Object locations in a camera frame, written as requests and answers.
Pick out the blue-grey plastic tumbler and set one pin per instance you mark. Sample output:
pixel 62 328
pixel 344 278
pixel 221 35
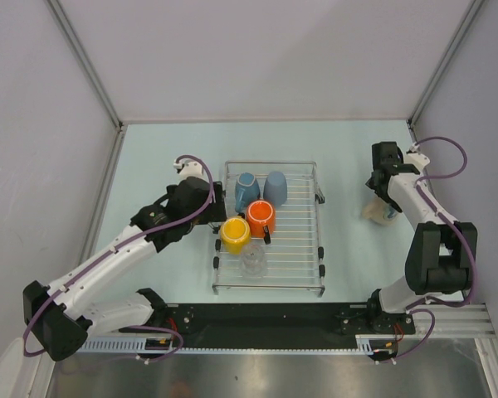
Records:
pixel 275 188

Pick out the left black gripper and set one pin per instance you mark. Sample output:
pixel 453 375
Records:
pixel 217 214

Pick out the clear glass cup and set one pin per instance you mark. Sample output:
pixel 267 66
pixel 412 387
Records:
pixel 252 261

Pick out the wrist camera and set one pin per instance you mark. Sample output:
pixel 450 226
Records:
pixel 415 157
pixel 189 168

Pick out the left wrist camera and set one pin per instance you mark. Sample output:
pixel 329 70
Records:
pixel 189 168

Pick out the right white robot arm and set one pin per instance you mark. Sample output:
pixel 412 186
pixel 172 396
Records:
pixel 442 256

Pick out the blue textured ceramic mug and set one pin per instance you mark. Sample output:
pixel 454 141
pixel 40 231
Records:
pixel 247 190

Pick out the metal wire dish rack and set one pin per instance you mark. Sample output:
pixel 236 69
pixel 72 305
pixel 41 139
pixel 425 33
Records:
pixel 295 257

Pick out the orange ceramic mug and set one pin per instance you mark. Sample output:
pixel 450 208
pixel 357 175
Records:
pixel 261 218

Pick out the yellow ceramic mug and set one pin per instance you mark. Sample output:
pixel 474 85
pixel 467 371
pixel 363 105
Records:
pixel 235 234

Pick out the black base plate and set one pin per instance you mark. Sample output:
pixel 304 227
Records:
pixel 278 326

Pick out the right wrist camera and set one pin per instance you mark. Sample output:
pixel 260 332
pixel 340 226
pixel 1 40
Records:
pixel 415 157

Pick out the beige ceramic mug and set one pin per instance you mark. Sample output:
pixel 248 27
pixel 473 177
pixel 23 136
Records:
pixel 379 212

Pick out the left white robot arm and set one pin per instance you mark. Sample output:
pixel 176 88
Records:
pixel 62 315

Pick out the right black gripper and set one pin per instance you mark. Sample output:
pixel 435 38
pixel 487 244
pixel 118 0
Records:
pixel 386 197

